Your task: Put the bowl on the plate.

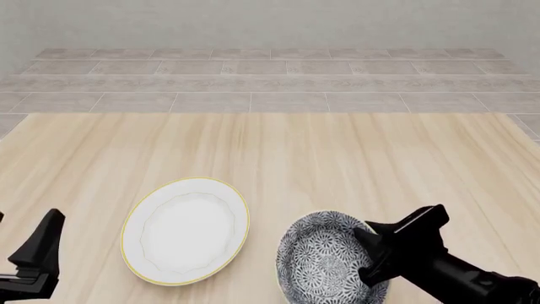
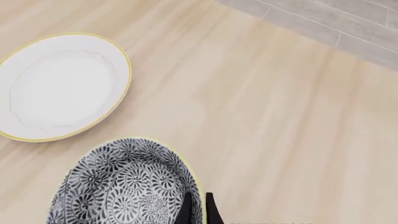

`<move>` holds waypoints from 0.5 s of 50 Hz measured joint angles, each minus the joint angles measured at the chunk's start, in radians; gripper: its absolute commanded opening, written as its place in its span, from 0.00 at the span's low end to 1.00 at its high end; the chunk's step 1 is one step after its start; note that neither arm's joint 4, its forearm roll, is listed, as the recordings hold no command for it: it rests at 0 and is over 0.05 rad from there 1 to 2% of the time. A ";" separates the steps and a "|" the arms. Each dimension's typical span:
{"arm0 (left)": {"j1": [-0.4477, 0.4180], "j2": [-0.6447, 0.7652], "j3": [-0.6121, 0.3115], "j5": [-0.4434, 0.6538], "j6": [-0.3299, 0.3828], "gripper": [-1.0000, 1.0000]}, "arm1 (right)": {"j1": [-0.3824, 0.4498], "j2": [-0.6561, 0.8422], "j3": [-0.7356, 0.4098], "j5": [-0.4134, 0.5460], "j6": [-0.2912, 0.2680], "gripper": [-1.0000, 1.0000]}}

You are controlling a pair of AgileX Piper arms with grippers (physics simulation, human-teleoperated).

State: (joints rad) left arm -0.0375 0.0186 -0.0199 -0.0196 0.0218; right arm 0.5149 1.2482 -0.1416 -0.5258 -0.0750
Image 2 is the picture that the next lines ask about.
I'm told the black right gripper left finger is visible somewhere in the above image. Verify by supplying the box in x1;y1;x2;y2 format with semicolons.
175;192;195;224

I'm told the black white patterned bowl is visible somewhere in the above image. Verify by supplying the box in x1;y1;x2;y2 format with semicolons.
46;136;205;224

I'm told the white plate with yellow rim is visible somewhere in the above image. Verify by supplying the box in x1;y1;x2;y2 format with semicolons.
0;32;132;142

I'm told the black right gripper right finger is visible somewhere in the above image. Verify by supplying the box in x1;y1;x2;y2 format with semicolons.
205;192;226;224

